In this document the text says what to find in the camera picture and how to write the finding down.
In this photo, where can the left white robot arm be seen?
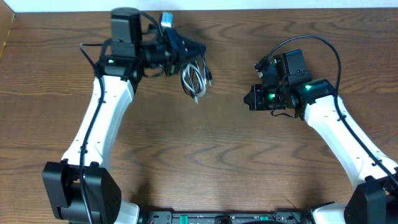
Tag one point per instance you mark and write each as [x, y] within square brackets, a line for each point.
[79, 186]

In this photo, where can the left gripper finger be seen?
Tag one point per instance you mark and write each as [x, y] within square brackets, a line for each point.
[193, 54]
[192, 45]

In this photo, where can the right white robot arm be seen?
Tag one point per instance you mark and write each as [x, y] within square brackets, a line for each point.
[288, 84]

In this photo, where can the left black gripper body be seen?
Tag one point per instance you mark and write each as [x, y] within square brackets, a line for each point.
[171, 58]

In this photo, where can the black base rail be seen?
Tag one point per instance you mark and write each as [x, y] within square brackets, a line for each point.
[156, 215]

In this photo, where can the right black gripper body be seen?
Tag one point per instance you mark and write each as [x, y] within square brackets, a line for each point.
[267, 98]

